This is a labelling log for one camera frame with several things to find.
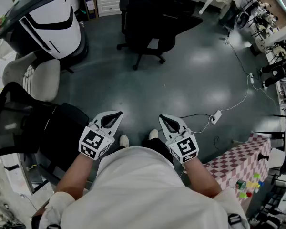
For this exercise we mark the white shade table lamp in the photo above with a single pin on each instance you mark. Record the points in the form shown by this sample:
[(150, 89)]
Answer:
[(276, 156)]

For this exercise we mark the person's right white shoe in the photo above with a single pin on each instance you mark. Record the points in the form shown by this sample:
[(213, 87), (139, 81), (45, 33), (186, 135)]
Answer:
[(153, 135)]

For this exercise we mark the person's white shoe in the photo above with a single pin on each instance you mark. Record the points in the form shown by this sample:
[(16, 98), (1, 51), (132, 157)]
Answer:
[(124, 141), (153, 135)]

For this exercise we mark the green can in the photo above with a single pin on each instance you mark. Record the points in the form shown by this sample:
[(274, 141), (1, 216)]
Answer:
[(241, 184)]

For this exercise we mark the pink checkered cloth table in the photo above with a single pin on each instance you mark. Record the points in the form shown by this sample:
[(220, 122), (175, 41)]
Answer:
[(238, 161)]

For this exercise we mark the black mesh back chair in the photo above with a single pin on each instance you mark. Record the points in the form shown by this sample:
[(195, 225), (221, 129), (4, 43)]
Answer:
[(57, 132)]

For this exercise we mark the person's right forearm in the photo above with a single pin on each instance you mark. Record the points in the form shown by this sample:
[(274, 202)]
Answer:
[(200, 178)]

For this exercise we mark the black metal frame stand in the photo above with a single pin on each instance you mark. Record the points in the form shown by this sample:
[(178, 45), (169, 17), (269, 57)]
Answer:
[(271, 134)]

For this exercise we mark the person's black trousers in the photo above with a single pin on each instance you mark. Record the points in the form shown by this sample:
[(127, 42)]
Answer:
[(157, 147)]

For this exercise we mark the beige upholstered chair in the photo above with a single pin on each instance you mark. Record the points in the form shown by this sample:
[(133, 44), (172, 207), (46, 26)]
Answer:
[(43, 80)]

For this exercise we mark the person's left white shoe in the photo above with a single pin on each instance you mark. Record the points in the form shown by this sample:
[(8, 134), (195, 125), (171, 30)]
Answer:
[(124, 141)]

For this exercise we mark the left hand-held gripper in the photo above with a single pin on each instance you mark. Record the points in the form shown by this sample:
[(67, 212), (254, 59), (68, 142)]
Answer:
[(94, 142)]

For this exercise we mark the brown cardboard box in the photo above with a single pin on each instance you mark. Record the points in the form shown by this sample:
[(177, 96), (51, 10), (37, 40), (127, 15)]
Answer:
[(90, 3)]

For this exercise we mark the white power strip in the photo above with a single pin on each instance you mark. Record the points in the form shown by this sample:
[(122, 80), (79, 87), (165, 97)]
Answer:
[(216, 117), (251, 77)]

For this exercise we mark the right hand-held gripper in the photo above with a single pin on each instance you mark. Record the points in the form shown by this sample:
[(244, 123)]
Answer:
[(184, 148)]

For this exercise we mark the person's left forearm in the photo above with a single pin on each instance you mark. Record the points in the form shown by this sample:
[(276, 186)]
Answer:
[(76, 173)]

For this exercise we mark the black office chair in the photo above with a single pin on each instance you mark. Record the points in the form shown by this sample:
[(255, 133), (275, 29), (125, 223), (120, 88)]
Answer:
[(152, 25)]

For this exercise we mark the person's white shirt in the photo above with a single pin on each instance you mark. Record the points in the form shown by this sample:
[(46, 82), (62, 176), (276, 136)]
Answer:
[(143, 192)]

